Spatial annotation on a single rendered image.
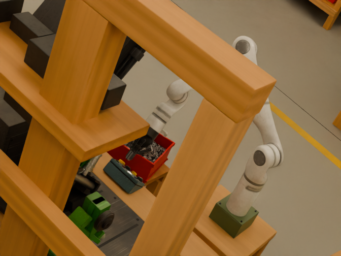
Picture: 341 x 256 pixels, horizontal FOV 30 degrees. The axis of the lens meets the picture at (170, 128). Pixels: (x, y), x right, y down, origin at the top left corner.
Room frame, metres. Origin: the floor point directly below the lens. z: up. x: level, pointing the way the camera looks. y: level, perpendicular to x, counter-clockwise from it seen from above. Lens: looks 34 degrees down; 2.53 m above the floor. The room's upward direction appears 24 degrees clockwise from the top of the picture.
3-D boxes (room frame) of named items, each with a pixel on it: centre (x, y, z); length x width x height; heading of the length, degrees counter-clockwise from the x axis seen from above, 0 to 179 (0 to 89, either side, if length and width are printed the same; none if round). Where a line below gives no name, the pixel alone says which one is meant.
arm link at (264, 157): (2.02, -0.38, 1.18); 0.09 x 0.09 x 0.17; 51
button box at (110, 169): (1.93, 0.09, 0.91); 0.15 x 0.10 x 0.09; 63
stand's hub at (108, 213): (1.45, 0.06, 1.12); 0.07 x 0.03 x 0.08; 153
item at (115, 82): (1.42, 0.23, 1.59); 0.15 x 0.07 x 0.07; 63
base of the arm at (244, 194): (2.02, -0.38, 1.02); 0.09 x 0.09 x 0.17; 73
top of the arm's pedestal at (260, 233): (2.02, -0.38, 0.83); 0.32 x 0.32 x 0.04; 64
